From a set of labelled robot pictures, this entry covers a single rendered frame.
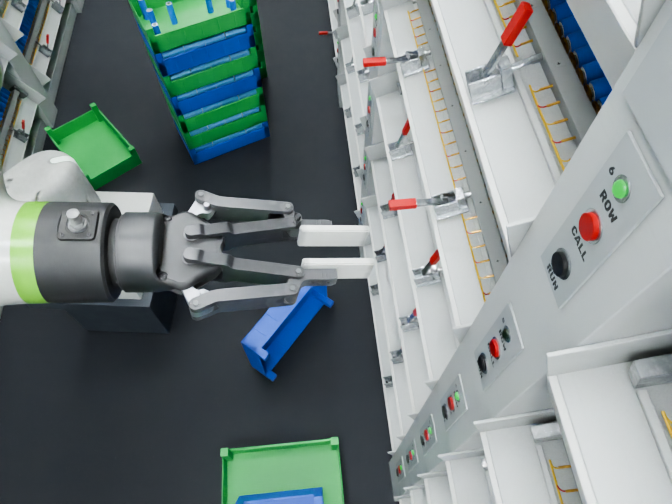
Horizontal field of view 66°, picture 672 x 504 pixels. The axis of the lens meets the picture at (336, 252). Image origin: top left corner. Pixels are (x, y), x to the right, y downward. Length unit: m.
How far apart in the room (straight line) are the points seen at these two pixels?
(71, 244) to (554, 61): 0.44
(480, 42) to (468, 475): 0.54
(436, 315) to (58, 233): 0.55
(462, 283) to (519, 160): 0.20
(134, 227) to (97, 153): 1.64
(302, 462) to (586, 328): 1.19
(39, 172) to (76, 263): 0.77
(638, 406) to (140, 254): 0.39
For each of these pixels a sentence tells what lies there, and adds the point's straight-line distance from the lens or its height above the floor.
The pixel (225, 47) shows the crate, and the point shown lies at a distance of 1.70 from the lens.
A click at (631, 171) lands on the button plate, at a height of 1.26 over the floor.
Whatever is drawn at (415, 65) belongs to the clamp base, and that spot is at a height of 0.92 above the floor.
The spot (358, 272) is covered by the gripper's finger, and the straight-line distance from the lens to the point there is 0.51.
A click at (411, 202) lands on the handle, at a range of 0.65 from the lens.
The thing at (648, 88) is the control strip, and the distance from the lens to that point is 0.28.
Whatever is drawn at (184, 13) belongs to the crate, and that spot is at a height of 0.48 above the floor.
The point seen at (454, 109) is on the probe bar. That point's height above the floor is 0.95.
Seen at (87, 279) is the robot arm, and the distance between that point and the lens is 0.48.
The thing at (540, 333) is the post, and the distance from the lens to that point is 0.40.
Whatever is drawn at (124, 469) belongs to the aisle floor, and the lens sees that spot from 1.57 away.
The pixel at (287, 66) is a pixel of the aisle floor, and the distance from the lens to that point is 2.28.
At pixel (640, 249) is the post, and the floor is 1.24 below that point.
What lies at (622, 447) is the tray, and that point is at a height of 1.11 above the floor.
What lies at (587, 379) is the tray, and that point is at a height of 1.11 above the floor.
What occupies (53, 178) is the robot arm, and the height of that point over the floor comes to 0.61.
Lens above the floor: 1.45
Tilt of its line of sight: 60 degrees down
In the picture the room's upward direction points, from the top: straight up
